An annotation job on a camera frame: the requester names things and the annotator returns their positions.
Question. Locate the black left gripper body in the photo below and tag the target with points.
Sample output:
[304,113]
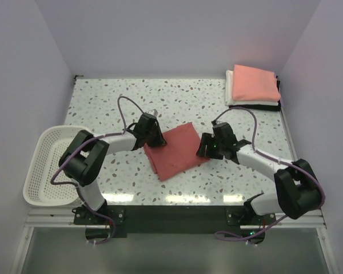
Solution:
[155,136]

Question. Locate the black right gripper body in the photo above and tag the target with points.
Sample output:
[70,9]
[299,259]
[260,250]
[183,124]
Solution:
[210,146]

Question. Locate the red t-shirt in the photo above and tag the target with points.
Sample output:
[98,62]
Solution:
[179,153]

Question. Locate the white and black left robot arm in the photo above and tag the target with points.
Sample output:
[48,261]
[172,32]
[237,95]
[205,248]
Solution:
[84,157]

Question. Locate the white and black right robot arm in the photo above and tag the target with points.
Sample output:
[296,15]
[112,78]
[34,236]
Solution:
[297,188]

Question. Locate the folded black t-shirt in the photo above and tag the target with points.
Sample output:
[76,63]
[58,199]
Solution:
[261,108]

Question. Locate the folded salmon pink t-shirt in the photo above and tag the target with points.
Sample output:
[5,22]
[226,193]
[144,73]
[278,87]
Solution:
[254,84]

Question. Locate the folded white t-shirt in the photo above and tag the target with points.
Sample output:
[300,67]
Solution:
[229,99]

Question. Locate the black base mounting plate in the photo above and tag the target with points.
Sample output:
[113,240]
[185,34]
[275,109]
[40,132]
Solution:
[119,221]

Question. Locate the white perforated plastic basket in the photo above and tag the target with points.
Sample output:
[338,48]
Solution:
[37,189]

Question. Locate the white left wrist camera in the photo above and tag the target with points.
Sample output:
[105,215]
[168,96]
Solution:
[153,112]

